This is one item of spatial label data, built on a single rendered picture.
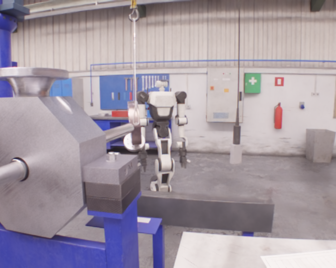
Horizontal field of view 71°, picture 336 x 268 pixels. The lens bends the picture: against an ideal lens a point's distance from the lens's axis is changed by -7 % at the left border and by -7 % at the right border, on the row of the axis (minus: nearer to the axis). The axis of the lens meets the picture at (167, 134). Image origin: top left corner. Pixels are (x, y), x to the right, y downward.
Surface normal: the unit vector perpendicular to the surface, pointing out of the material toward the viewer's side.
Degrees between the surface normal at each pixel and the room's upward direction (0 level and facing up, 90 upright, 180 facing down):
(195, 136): 90
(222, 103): 90
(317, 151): 93
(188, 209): 90
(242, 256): 0
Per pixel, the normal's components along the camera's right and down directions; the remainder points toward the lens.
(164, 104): 0.29, 0.15
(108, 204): -0.19, 0.15
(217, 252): 0.00, -0.99
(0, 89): 0.73, 0.11
